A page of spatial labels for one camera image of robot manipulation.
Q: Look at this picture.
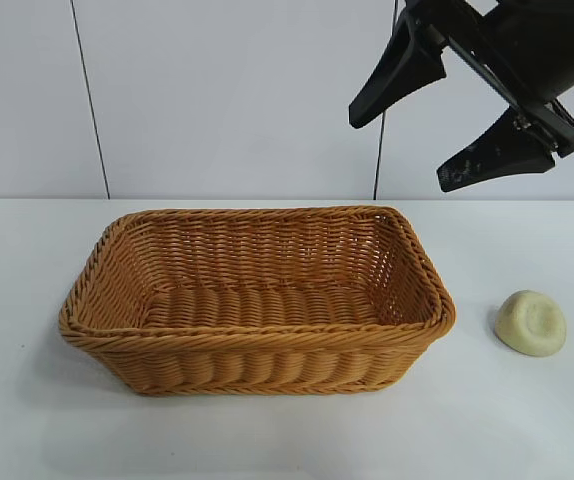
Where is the woven tan wicker basket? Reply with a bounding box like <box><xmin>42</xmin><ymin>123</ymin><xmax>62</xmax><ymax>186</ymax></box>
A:
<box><xmin>57</xmin><ymin>204</ymin><xmax>459</xmax><ymax>399</ymax></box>

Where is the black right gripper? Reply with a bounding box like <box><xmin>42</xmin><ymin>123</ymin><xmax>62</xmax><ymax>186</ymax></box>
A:
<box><xmin>347</xmin><ymin>0</ymin><xmax>574</xmax><ymax>194</ymax></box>

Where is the pale yellow egg yolk pastry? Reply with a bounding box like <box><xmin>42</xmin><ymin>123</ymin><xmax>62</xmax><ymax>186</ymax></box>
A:
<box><xmin>493</xmin><ymin>290</ymin><xmax>568</xmax><ymax>359</ymax></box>

